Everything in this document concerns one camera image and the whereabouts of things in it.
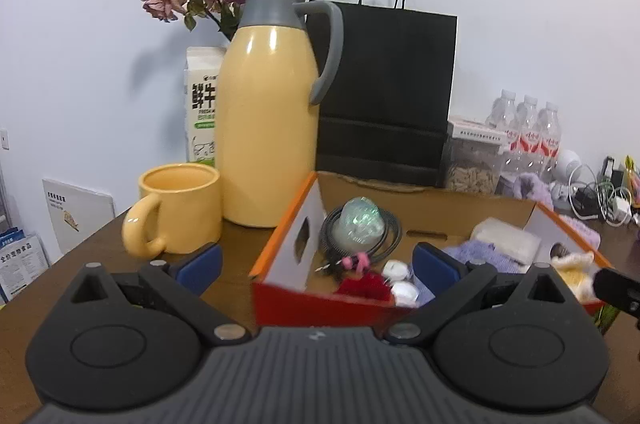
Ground yellow snack packet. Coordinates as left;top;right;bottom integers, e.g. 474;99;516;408
624;155;640;207

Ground red cardboard box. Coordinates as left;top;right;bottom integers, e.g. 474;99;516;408
249;170;616;335

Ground red artificial rose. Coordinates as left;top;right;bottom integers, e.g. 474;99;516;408
335;271;396;302

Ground yellow thermos jug grey handle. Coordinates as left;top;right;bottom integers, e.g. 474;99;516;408
215;0;345;229

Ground stack of printed papers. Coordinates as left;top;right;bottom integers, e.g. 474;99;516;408
0;228;51;305

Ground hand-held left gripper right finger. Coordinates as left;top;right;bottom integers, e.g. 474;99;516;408
384;242;572;345

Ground purple linen pouch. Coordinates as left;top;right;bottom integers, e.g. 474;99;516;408
415;240;526;305

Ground clear container of seeds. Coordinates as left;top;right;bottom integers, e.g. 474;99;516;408
442;136;506;195

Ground yellow white plush toy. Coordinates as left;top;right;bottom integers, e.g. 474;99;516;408
550;251;603;305

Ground small white desk fan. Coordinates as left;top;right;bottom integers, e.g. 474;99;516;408
550;149;583;205

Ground yellow mug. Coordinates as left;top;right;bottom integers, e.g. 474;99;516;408
121;163;223;259

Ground flat white box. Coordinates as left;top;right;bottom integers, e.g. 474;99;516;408
446;116;508;155

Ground tangle of cables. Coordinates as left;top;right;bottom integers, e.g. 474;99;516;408
570;164;636;225

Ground purple fuzzy headband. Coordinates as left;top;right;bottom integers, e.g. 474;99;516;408
514;173;555;210
560;214;601;250

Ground black paper bag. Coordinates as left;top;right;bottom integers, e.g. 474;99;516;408
305;0;458;189

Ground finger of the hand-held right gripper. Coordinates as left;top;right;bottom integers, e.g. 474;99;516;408
592;268;640;319

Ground black cable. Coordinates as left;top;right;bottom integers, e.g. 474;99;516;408
320;204;403;265

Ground white ribbed bottle cap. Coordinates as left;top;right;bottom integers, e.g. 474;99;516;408
384;259;413;281

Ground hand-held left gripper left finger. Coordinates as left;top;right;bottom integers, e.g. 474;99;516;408
65;243;251;346

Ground water bottle red label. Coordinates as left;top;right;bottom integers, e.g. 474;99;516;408
487;89;520;140
512;95;541;175
536;101;563;180

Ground small black box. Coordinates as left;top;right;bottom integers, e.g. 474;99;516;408
602;155;623;185

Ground iridescent clear plastic bag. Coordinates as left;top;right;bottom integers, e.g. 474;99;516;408
332;198;388;250

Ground white green milk carton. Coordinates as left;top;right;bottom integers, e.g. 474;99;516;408
185;46;228;170

